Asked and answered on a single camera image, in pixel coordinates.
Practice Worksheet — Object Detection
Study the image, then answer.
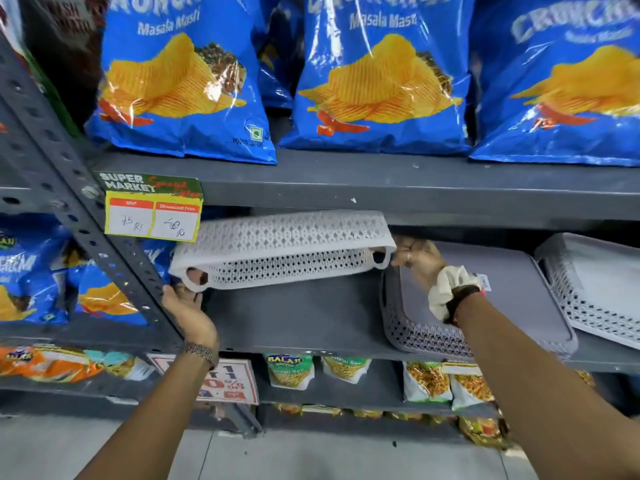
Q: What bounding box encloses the person's right hand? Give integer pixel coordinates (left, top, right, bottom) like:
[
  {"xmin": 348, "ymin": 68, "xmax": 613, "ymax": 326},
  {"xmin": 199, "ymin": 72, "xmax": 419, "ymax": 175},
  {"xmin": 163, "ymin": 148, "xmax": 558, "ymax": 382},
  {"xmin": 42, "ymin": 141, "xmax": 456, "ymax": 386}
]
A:
[{"xmin": 391, "ymin": 236, "xmax": 447, "ymax": 294}]

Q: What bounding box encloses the person's left hand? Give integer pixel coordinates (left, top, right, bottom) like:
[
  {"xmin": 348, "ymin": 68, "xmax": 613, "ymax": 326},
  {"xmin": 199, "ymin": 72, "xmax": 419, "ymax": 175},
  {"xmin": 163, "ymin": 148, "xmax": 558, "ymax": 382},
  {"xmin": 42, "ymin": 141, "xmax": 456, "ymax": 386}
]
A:
[{"xmin": 161, "ymin": 284, "xmax": 220, "ymax": 351}]

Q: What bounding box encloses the white perforated plastic basket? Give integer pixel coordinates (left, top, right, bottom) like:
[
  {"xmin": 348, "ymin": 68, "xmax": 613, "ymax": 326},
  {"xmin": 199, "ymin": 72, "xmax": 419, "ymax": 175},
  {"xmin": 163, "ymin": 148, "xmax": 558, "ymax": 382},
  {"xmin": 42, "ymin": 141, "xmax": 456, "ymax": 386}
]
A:
[
  {"xmin": 169, "ymin": 211, "xmax": 397, "ymax": 293},
  {"xmin": 533, "ymin": 233, "xmax": 640, "ymax": 351}
]

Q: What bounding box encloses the person's left forearm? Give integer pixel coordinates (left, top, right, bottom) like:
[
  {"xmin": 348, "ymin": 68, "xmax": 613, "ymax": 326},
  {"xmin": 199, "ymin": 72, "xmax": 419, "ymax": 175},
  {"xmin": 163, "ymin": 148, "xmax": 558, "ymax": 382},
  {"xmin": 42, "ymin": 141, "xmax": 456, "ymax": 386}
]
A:
[{"xmin": 75, "ymin": 351, "xmax": 216, "ymax": 480}]

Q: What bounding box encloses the person's right forearm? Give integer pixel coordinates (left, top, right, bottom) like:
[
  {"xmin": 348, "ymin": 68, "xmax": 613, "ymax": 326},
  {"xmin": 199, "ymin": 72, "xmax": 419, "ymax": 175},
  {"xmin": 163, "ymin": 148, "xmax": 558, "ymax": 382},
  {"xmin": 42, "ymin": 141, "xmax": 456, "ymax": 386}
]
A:
[{"xmin": 452, "ymin": 293, "xmax": 640, "ymax": 480}]

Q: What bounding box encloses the white fabric scrunchie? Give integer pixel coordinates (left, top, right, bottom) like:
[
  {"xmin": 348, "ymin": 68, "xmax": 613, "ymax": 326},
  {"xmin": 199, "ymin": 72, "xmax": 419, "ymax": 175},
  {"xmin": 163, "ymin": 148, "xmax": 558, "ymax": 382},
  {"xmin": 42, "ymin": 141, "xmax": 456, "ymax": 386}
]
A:
[{"xmin": 427, "ymin": 266, "xmax": 483, "ymax": 323}]

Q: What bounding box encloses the grey metal shelf rack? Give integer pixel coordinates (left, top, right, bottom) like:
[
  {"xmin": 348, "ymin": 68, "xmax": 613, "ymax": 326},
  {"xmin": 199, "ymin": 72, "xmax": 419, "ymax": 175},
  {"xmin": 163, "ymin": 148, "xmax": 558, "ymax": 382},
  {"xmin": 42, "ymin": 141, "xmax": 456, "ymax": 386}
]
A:
[{"xmin": 0, "ymin": 37, "xmax": 640, "ymax": 438}]

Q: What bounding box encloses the black wristband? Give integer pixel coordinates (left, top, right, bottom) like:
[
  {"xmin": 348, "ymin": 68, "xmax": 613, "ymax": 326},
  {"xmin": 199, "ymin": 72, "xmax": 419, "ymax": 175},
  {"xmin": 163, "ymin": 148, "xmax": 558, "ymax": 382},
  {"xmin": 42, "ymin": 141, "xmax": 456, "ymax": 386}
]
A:
[{"xmin": 444, "ymin": 285, "xmax": 485, "ymax": 327}]

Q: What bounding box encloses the blue chips bag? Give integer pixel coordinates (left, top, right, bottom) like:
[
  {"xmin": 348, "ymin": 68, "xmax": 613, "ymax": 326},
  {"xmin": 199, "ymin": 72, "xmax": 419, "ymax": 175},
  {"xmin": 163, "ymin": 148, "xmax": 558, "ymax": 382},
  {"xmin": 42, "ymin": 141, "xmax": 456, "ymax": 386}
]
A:
[
  {"xmin": 85, "ymin": 0, "xmax": 278, "ymax": 166},
  {"xmin": 74, "ymin": 240, "xmax": 177, "ymax": 326},
  {"xmin": 469, "ymin": 0, "xmax": 640, "ymax": 168},
  {"xmin": 277, "ymin": 0, "xmax": 476, "ymax": 156},
  {"xmin": 257, "ymin": 0, "xmax": 307, "ymax": 111},
  {"xmin": 0, "ymin": 214, "xmax": 72, "ymax": 326}
]

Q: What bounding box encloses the yellow and green price label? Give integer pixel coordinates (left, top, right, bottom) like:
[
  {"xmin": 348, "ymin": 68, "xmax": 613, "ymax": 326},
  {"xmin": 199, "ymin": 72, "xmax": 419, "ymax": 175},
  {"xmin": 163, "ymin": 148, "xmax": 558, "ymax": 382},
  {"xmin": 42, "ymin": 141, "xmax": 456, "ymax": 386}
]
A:
[{"xmin": 94, "ymin": 171, "xmax": 205, "ymax": 243}]

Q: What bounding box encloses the red and white offer sign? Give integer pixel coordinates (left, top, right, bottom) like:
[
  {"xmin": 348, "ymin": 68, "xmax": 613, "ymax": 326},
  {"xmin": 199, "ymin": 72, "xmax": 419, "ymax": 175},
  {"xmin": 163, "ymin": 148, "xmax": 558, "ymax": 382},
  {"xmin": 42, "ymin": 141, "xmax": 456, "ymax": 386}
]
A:
[{"xmin": 147, "ymin": 354, "xmax": 260, "ymax": 406}]

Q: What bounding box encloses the grey perforated plastic basket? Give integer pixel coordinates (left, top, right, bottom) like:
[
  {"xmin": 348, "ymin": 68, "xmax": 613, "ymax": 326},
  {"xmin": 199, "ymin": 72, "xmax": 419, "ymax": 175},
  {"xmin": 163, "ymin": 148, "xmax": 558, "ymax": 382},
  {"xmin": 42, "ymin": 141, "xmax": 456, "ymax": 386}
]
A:
[{"xmin": 380, "ymin": 242, "xmax": 579, "ymax": 361}]

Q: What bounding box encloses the green and white snack packet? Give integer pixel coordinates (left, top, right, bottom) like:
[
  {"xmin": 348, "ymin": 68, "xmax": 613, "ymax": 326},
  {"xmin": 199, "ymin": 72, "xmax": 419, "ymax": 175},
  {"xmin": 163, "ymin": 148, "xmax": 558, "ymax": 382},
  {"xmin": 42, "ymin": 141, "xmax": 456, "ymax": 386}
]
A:
[
  {"xmin": 264, "ymin": 354, "xmax": 315, "ymax": 391},
  {"xmin": 321, "ymin": 357, "xmax": 372, "ymax": 385}
]

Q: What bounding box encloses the white and orange snack packet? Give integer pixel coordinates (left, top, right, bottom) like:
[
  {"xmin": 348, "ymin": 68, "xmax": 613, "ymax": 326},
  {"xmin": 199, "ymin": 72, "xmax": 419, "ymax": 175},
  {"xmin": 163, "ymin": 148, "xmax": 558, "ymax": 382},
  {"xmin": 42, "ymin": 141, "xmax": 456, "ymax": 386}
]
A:
[
  {"xmin": 402, "ymin": 362, "xmax": 454, "ymax": 403},
  {"xmin": 449, "ymin": 365, "xmax": 497, "ymax": 412}
]

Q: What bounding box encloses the row of yellow snack packets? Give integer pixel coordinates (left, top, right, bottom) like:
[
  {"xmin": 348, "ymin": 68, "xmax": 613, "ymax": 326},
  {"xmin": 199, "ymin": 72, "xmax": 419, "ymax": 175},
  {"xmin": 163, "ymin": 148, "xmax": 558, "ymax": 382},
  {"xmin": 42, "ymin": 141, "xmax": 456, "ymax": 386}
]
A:
[{"xmin": 272, "ymin": 402, "xmax": 512, "ymax": 449}]

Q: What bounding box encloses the green snack bag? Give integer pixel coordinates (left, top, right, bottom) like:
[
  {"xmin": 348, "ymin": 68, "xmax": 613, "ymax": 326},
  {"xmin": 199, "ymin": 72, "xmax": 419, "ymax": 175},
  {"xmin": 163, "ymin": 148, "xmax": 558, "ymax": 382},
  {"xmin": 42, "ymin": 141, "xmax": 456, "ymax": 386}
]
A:
[{"xmin": 0, "ymin": 0, "xmax": 83, "ymax": 138}]

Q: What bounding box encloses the dark red snack bag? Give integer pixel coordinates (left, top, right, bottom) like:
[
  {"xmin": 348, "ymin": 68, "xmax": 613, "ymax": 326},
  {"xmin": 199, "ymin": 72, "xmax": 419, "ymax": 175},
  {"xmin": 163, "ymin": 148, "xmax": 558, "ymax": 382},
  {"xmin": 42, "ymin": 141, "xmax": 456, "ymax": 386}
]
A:
[{"xmin": 19, "ymin": 0, "xmax": 110, "ymax": 131}]

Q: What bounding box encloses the silver metal bracelet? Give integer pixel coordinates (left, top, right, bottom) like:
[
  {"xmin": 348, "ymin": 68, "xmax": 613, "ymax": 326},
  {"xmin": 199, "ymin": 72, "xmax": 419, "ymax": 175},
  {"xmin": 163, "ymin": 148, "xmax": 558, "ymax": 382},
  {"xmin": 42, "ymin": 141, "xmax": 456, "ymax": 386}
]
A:
[{"xmin": 183, "ymin": 342, "xmax": 220, "ymax": 370}]

